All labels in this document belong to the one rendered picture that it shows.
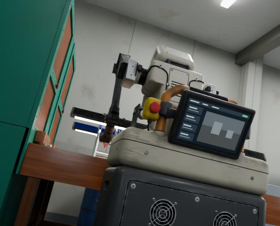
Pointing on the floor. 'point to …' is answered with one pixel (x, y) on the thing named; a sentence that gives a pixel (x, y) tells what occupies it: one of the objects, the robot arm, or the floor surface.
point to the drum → (88, 207)
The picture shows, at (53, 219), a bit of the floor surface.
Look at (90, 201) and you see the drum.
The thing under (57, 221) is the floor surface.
